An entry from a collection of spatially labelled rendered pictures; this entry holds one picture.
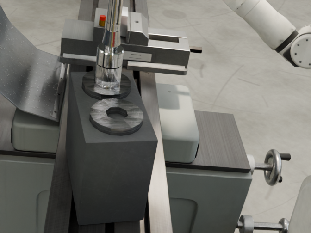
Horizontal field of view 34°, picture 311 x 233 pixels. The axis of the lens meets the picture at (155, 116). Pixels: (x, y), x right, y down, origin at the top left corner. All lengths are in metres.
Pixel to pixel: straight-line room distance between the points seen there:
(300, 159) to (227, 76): 0.87
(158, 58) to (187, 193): 0.39
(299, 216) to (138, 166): 0.32
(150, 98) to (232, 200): 0.42
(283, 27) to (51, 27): 2.68
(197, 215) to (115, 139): 0.76
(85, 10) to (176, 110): 0.48
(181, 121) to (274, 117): 1.75
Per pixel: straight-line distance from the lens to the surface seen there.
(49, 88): 1.39
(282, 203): 2.52
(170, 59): 1.38
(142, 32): 1.34
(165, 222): 0.95
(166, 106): 1.45
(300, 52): 1.16
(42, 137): 1.34
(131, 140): 0.81
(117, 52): 0.88
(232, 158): 1.47
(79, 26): 1.43
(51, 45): 3.45
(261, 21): 1.19
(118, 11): 0.86
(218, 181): 1.44
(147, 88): 1.31
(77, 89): 0.92
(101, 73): 0.89
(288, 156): 1.63
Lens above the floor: 1.60
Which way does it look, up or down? 34 degrees down
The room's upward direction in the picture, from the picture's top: 10 degrees clockwise
